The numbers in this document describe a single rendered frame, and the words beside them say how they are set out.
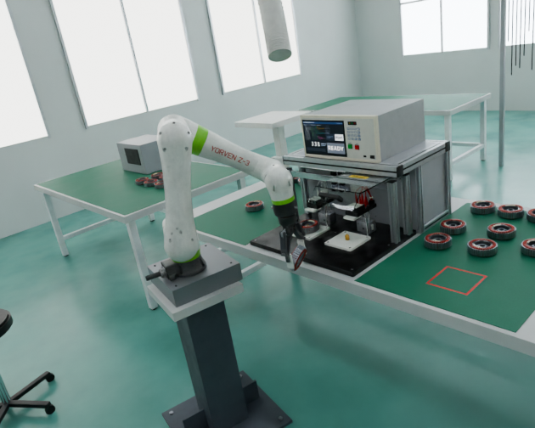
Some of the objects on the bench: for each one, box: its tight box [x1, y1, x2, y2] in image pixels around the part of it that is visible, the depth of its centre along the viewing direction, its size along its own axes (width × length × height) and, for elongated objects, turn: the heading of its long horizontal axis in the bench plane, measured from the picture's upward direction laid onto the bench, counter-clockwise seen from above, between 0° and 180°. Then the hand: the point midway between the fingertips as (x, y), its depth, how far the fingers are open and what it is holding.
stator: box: [424, 233, 452, 250], centre depth 206 cm, size 11×11×4 cm
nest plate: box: [324, 231, 371, 251], centre depth 219 cm, size 15×15×1 cm
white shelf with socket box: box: [234, 111, 311, 168], centre depth 321 cm, size 35×37×46 cm
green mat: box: [194, 183, 310, 245], centre depth 289 cm, size 94×61×1 cm, turn 155°
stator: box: [440, 219, 466, 235], centre depth 217 cm, size 11×11×4 cm
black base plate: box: [250, 211, 416, 277], centre depth 229 cm, size 47×64×2 cm
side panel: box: [416, 150, 452, 234], centre depth 223 cm, size 28×3×32 cm, turn 155°
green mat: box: [354, 203, 535, 333], centre depth 195 cm, size 94×61×1 cm, turn 155°
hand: (296, 256), depth 199 cm, fingers closed on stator, 11 cm apart
